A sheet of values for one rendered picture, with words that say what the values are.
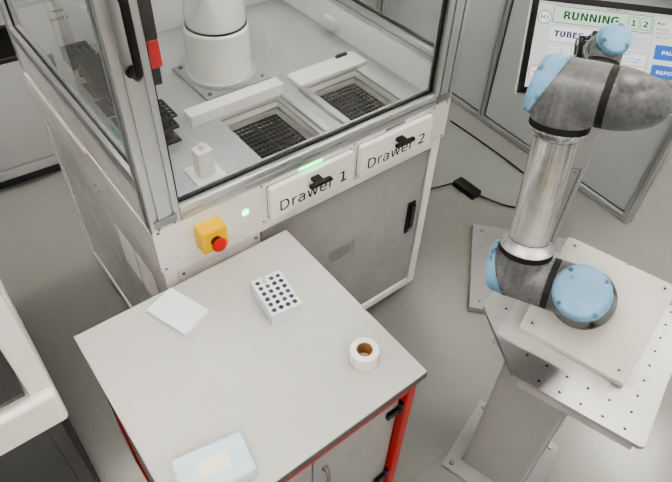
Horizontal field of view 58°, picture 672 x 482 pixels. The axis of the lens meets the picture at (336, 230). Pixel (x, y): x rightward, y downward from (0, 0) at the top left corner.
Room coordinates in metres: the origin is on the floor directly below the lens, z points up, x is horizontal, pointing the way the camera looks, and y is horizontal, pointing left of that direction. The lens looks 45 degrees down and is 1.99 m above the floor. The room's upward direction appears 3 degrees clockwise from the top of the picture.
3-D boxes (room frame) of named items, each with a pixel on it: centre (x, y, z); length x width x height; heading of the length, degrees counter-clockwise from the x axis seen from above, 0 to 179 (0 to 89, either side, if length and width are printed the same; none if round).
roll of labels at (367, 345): (0.80, -0.08, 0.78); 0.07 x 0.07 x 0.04
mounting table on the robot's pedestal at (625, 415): (0.92, -0.62, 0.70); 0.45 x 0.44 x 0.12; 57
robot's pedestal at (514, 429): (0.93, -0.60, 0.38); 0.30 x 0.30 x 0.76; 57
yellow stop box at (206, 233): (1.06, 0.31, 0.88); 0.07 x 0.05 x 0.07; 130
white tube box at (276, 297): (0.95, 0.14, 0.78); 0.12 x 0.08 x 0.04; 32
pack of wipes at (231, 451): (0.51, 0.22, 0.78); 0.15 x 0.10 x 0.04; 120
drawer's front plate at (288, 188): (1.29, 0.07, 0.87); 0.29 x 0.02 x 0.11; 130
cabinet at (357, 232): (1.69, 0.34, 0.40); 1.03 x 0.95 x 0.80; 130
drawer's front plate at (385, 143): (1.49, -0.17, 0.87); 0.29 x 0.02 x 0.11; 130
